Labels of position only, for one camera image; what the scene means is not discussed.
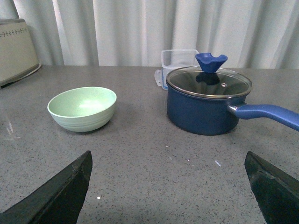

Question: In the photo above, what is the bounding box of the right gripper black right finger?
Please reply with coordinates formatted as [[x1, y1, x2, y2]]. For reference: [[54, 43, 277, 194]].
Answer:
[[244, 151, 299, 224]]

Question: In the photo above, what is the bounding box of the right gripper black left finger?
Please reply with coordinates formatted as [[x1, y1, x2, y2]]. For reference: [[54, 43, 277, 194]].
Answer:
[[0, 151, 93, 224]]

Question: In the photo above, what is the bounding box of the light green bowl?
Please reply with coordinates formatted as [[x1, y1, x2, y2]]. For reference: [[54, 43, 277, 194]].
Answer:
[[47, 87, 117, 132]]

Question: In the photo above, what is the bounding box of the dark blue saucepan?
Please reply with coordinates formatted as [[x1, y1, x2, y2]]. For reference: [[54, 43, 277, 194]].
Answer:
[[167, 88, 299, 135]]

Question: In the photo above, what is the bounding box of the glass lid blue knob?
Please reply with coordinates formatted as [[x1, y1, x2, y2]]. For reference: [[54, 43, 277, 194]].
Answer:
[[166, 53, 252, 99]]

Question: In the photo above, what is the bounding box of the cream white toaster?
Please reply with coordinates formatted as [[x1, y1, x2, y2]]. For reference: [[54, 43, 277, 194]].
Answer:
[[0, 18, 41, 87]]

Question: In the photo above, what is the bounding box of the clear plastic container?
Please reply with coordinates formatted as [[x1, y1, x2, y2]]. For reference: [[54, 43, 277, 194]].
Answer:
[[154, 49, 199, 90]]

